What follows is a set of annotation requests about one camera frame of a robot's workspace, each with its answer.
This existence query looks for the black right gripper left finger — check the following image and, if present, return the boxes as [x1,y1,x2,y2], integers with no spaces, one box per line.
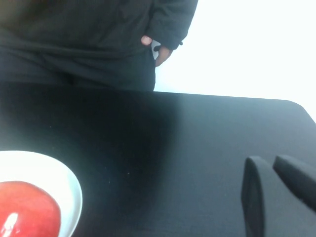
[241,156,316,237]

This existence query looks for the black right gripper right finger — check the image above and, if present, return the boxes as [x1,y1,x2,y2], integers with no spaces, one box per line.
[273,155,316,213]

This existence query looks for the person's black trousers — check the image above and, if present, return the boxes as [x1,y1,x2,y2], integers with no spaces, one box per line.
[0,50,157,92]

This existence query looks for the person's left arm black sleeve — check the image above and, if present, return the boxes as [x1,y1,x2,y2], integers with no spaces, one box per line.
[148,0,199,51]

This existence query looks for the person's black jacket torso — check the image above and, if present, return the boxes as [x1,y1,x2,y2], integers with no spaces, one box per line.
[0,0,161,75]

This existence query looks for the person's left hand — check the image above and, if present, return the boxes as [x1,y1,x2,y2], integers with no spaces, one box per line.
[141,35,173,67]

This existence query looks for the white round plate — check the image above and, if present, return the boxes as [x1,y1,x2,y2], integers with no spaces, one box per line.
[0,150,83,237]

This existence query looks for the red apple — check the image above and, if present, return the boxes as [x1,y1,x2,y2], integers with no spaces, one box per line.
[0,181,62,237]

